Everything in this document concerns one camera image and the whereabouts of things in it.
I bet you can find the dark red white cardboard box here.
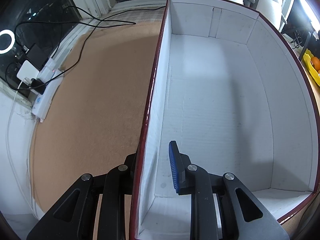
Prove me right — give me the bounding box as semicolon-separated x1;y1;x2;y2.
129;0;319;239

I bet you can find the white ring light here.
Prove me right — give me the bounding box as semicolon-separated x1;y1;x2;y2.
0;29;15;54

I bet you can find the white power adapter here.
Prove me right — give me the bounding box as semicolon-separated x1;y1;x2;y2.
16;60;40;81

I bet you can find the orange fruit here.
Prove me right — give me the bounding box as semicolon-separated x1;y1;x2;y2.
311;56;320;72

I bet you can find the yellow fruit tray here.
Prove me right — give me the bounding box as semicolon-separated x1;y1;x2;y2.
303;49;320;86

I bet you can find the black cable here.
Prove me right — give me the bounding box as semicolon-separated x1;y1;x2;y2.
4;5;167;91

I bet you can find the white power strip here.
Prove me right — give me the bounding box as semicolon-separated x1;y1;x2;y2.
31;58;63;122

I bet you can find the black plug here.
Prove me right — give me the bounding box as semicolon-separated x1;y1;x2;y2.
29;79;47;95

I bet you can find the black power adapter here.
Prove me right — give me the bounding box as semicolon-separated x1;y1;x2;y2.
26;44;49;71

